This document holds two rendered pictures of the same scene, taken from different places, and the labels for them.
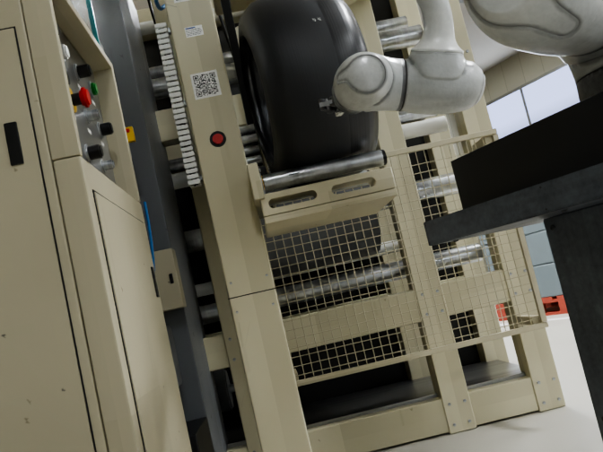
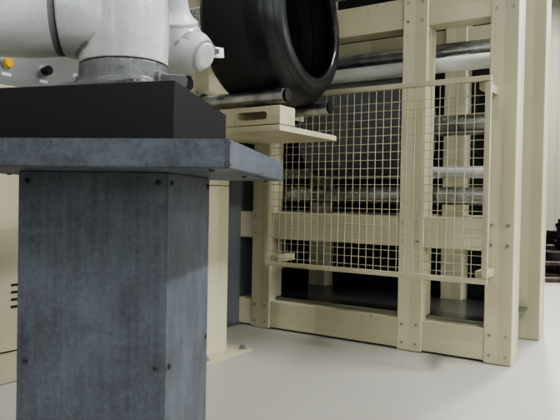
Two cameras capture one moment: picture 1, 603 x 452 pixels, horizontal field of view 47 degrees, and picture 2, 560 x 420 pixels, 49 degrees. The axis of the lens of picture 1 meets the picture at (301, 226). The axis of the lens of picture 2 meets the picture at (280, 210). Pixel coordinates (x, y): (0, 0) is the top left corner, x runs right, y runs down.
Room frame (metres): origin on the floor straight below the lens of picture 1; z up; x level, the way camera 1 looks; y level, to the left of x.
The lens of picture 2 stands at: (0.31, -1.41, 0.57)
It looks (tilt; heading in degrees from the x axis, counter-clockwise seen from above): 1 degrees down; 37
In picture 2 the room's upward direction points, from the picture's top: 1 degrees clockwise
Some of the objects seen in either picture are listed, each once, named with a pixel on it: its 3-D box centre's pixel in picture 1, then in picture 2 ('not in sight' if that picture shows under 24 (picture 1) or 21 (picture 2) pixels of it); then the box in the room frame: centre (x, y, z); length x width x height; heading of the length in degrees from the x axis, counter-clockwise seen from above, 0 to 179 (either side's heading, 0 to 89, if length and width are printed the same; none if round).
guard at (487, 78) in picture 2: (394, 255); (366, 180); (2.32, -0.28, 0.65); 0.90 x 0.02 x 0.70; 94
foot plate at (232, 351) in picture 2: not in sight; (202, 349); (1.94, 0.18, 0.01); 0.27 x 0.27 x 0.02; 4
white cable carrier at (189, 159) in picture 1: (179, 104); not in sight; (1.90, 0.26, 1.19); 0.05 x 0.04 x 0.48; 4
